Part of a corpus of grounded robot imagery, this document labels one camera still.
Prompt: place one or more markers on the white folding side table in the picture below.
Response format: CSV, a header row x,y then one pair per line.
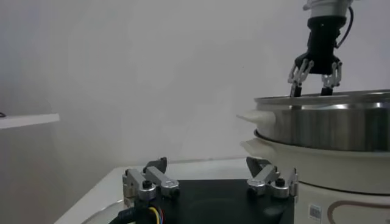
x,y
30,120

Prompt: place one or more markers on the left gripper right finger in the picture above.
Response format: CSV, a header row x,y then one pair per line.
x,y
268,173

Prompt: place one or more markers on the glass pot lid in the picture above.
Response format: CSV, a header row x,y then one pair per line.
x,y
100,217

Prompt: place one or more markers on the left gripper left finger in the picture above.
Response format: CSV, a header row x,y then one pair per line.
x,y
152,176

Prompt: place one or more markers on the cream electric cooking pot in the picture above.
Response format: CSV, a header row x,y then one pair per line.
x,y
335,170

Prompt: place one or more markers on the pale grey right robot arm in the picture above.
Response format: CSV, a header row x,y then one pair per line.
x,y
329,7

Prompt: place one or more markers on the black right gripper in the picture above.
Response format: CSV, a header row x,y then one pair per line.
x,y
323,45

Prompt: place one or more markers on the stainless steel steamer basket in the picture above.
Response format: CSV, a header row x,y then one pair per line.
x,y
329,128

